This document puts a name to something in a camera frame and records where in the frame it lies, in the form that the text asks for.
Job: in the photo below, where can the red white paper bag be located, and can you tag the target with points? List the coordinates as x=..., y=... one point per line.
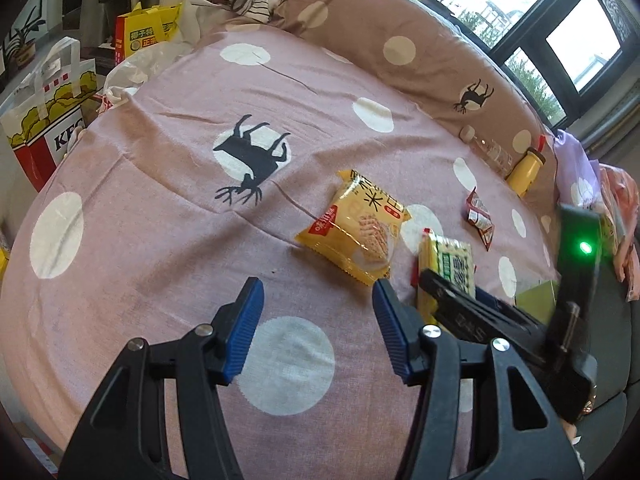
x=45, y=110

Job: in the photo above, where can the yellow biscuit packet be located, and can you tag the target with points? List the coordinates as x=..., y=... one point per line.
x=355, y=230

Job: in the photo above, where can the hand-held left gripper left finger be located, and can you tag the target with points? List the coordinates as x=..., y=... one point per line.
x=242, y=335

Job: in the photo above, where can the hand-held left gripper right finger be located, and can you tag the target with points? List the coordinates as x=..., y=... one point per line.
x=395, y=330

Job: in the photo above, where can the yellow cardboard box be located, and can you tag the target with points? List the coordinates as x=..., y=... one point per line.
x=145, y=32

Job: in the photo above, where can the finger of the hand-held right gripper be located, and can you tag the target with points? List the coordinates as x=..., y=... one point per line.
x=492, y=297
x=465, y=317

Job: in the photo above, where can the orange plastic bag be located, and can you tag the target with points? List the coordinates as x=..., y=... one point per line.
x=622, y=220

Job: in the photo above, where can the black framed window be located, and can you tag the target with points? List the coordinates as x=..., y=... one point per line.
x=575, y=35

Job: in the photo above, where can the small red snack packet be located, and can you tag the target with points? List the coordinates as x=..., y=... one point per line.
x=480, y=217

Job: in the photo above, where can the clear plastic bottle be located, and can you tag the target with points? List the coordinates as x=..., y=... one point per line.
x=490, y=152

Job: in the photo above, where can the yellow bottle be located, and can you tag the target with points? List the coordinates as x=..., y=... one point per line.
x=525, y=170

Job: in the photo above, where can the green box with white inside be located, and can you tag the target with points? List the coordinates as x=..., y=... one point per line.
x=537, y=302

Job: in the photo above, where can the white plastic bag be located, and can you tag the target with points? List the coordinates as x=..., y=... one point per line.
x=140, y=67

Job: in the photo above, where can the potted plant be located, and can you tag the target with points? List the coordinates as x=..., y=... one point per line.
x=22, y=40

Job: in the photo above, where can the yellow green cracker packet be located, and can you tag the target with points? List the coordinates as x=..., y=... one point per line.
x=450, y=260

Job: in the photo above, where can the dark grey cloth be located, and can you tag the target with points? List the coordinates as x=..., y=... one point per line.
x=615, y=360

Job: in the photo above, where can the brown polka dot pillow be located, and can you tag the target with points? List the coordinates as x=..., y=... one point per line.
x=400, y=50

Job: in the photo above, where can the pink polka dot bedsheet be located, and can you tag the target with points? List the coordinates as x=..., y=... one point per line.
x=150, y=210

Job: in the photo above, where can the purple plastic bag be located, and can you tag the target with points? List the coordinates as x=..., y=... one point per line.
x=575, y=170

